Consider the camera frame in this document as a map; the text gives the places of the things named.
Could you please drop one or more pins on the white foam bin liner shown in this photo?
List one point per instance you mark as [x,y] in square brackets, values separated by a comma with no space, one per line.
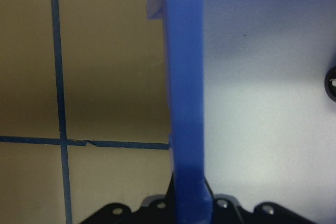
[262,103]

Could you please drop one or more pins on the small black round part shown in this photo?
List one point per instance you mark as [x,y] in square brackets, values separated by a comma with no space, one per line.
[331,83]

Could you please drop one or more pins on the blue storage bin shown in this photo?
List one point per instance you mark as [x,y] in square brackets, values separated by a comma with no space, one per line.
[186,77]

